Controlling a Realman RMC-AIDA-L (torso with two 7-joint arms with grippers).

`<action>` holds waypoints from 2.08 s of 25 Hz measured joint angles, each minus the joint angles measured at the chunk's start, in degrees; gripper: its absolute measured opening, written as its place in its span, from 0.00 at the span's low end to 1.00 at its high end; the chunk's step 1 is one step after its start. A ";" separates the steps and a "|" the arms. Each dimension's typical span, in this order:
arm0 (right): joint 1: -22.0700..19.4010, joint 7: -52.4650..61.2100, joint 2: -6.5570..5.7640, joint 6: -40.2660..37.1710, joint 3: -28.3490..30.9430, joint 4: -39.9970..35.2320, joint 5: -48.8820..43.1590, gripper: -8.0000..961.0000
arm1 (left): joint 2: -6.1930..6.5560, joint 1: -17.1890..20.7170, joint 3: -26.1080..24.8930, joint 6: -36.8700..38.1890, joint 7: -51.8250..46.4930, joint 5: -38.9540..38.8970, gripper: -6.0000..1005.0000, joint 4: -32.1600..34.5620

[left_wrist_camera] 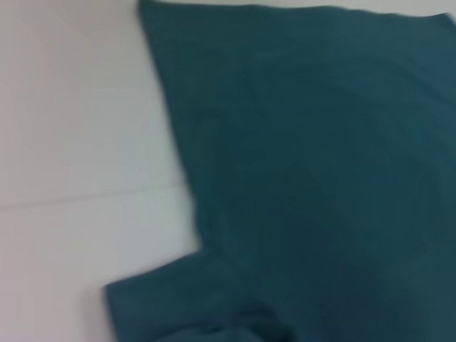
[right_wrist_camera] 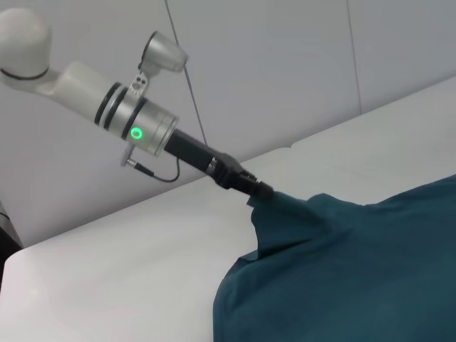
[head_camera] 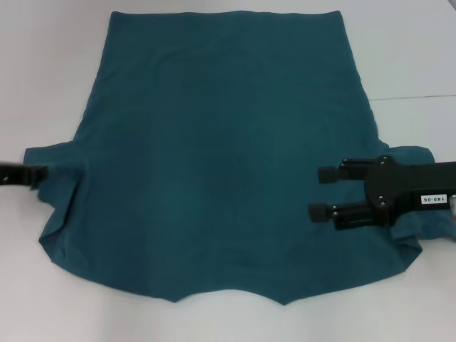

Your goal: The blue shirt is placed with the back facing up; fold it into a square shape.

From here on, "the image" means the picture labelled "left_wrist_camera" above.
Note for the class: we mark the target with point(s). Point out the teal blue t-shirt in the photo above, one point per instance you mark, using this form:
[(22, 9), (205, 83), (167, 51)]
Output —
[(303, 178)]

